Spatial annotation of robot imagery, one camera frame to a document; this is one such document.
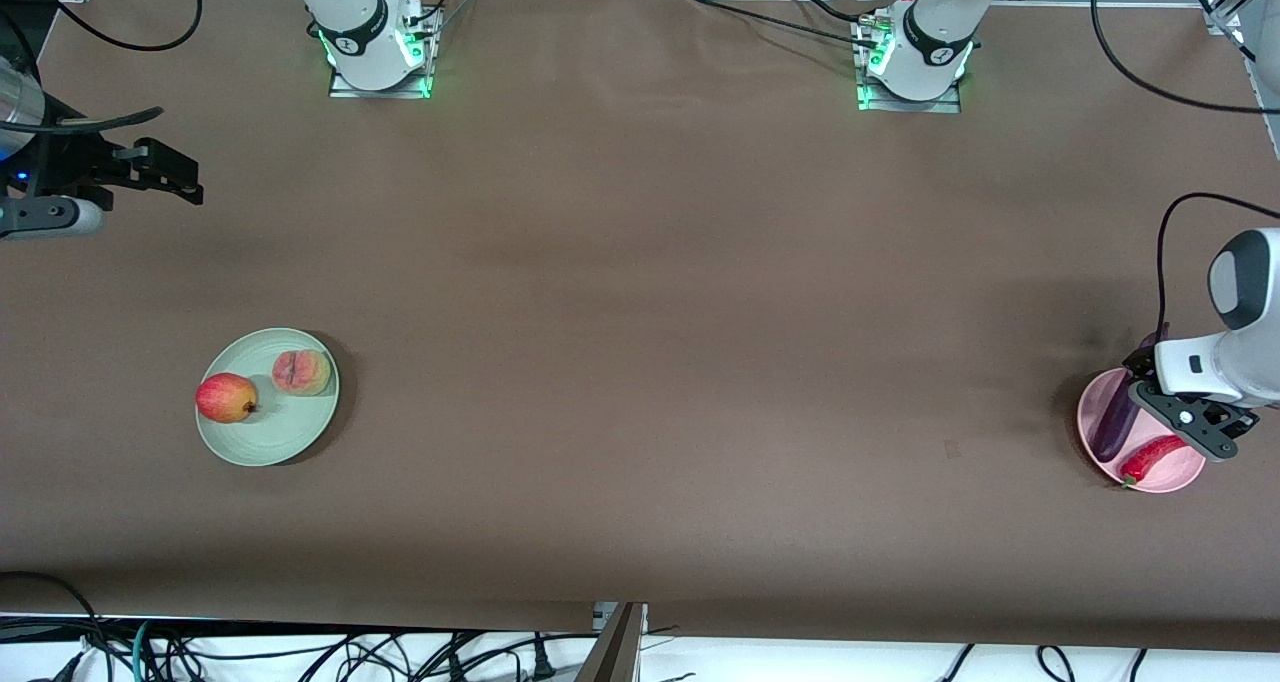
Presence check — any brown table cloth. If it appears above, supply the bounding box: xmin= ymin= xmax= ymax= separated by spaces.
xmin=0 ymin=0 xmax=1280 ymax=653

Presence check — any red apple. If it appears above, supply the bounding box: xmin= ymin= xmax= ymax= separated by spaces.
xmin=195 ymin=372 xmax=259 ymax=424

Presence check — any grey arm wrist camera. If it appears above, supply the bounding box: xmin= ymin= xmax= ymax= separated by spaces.
xmin=0 ymin=195 xmax=107 ymax=240
xmin=1129 ymin=380 xmax=1262 ymax=463

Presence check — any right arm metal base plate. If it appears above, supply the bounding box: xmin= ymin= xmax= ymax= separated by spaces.
xmin=328 ymin=7 xmax=434 ymax=100

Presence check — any pink round plate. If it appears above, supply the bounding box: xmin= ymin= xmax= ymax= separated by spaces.
xmin=1077 ymin=367 xmax=1209 ymax=494

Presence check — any grey right arm wrist camera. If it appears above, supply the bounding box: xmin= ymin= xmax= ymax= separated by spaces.
xmin=0 ymin=195 xmax=107 ymax=240

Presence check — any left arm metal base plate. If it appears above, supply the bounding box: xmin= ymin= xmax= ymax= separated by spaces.
xmin=855 ymin=17 xmax=963 ymax=115

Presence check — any aluminium table frame post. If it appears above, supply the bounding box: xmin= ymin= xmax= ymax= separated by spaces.
xmin=575 ymin=602 xmax=649 ymax=682

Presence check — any pale green round plate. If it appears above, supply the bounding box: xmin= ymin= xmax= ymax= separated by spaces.
xmin=194 ymin=328 xmax=340 ymax=468

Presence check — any grey left arm wrist camera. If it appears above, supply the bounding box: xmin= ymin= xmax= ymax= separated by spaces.
xmin=1129 ymin=380 xmax=1262 ymax=463

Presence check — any long purple eggplant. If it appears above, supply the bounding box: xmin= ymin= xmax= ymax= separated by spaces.
xmin=1092 ymin=326 xmax=1170 ymax=463

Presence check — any pink yellow peach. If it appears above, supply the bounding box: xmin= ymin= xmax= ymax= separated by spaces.
xmin=272 ymin=349 xmax=332 ymax=397

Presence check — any black cable on table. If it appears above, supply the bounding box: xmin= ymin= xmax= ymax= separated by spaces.
xmin=688 ymin=0 xmax=886 ymax=51

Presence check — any red chili pepper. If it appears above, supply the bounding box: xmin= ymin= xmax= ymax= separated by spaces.
xmin=1118 ymin=435 xmax=1190 ymax=491

